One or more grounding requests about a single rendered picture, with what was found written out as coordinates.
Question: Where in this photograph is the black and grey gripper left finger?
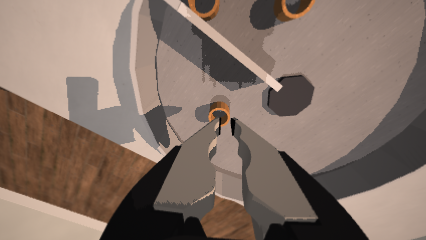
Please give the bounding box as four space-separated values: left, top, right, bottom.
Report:
99 117 221 240

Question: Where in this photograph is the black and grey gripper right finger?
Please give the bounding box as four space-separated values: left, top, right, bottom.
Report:
230 117 369 240

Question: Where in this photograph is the bronze bushing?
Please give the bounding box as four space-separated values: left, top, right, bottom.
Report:
209 101 230 127
274 0 315 22
188 0 220 21

